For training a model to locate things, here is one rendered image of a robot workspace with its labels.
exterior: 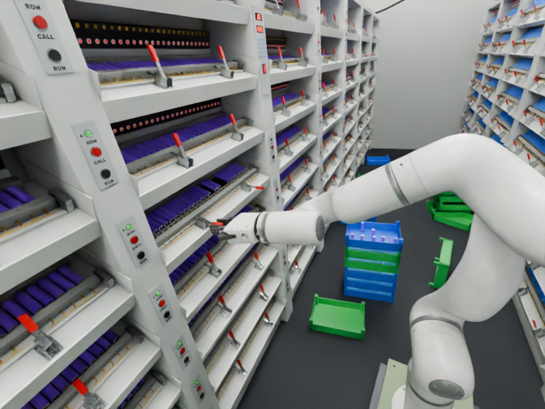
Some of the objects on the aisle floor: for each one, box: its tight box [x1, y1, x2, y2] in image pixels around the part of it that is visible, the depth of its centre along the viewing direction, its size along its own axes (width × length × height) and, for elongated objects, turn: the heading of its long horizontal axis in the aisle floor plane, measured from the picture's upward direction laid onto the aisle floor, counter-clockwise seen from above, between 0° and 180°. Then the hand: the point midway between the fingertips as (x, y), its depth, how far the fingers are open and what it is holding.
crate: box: [309, 294, 365, 340], centre depth 154 cm, size 30×20×8 cm
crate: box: [429, 237, 453, 289], centre depth 174 cm, size 8×30×20 cm, turn 157°
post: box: [281, 0, 324, 252], centre depth 178 cm, size 20×9×181 cm, turn 75°
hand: (219, 226), depth 78 cm, fingers open, 3 cm apart
